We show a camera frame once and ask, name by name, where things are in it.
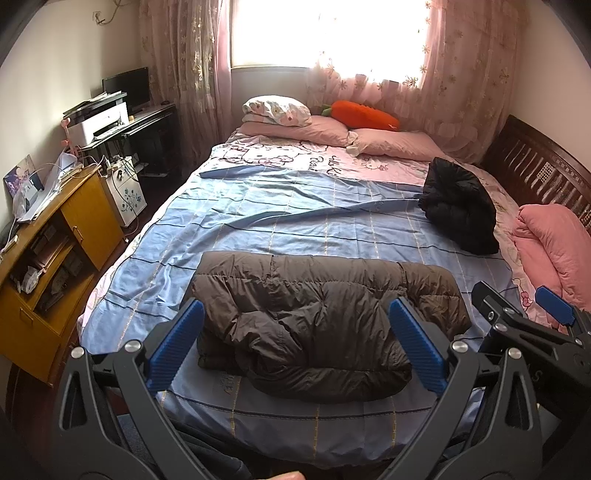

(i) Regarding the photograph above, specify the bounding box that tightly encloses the yellow wooden cabinet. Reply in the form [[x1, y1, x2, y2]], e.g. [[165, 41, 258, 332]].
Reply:
[[0, 164, 125, 388]]

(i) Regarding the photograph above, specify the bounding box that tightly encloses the pink printed bed sheet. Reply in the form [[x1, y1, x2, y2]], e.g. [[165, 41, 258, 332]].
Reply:
[[76, 129, 568, 333]]

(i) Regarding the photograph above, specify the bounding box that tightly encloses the pink floral lace curtain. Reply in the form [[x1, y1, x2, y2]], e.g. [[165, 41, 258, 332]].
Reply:
[[305, 0, 527, 162], [139, 0, 234, 160]]

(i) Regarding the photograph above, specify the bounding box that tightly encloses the white floral pillow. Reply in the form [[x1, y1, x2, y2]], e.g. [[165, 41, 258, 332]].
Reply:
[[242, 95, 312, 126]]

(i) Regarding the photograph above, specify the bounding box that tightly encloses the dark wooden headboard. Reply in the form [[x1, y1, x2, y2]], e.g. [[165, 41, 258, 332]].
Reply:
[[480, 114, 591, 222]]

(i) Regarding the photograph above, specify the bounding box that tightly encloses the black puffer jacket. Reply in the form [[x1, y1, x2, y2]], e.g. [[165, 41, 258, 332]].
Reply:
[[418, 157, 500, 256]]

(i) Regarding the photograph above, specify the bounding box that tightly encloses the orange carrot plush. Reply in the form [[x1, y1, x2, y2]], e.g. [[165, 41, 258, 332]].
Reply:
[[318, 100, 402, 133]]

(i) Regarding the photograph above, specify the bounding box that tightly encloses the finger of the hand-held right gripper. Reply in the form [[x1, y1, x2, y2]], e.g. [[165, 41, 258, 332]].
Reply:
[[534, 285, 591, 329], [471, 281, 591, 357]]

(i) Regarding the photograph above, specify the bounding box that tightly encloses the clear plastic bag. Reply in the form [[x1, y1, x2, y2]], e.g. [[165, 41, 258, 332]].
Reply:
[[14, 154, 79, 222]]

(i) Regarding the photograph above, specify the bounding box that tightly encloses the photo frame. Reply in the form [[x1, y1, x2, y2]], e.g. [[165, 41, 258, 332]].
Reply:
[[4, 154, 38, 197]]

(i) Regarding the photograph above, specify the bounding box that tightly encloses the white printer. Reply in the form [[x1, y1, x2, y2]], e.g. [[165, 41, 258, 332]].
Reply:
[[67, 102, 130, 145]]

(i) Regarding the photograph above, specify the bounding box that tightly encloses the window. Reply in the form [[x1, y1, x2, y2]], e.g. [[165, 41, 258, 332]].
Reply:
[[231, 0, 432, 70]]

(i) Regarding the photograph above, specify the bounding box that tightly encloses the blue striped bed sheet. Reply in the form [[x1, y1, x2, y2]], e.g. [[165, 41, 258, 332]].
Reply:
[[78, 164, 515, 472]]

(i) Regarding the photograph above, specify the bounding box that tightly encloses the small white floral cabinet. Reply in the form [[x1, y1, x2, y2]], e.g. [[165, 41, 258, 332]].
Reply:
[[102, 157, 147, 228]]

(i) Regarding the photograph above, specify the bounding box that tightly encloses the black computer monitor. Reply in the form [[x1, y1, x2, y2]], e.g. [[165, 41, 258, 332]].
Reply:
[[102, 67, 151, 114]]

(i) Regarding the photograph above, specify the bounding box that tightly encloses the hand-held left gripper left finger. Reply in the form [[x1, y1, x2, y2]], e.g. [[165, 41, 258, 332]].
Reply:
[[54, 298, 208, 480]]

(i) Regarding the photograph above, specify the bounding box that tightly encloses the grey document tray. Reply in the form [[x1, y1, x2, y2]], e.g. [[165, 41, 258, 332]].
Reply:
[[62, 91, 127, 116]]

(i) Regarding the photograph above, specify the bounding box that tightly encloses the brown puffer jacket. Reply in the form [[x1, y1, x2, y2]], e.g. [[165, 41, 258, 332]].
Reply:
[[191, 250, 472, 403]]

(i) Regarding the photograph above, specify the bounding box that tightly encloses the black computer desk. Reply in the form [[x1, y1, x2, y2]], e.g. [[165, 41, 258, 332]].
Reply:
[[81, 102, 181, 178]]

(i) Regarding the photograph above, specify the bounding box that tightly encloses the pink pillow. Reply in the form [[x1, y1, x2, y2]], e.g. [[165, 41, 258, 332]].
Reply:
[[240, 115, 352, 147], [348, 128, 444, 162]]

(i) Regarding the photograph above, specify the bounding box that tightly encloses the pink folded quilt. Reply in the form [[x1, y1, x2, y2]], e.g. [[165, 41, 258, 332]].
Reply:
[[512, 204, 591, 310]]

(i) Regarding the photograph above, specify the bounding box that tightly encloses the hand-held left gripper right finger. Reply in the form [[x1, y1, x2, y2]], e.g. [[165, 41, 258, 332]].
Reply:
[[372, 298, 544, 480]]

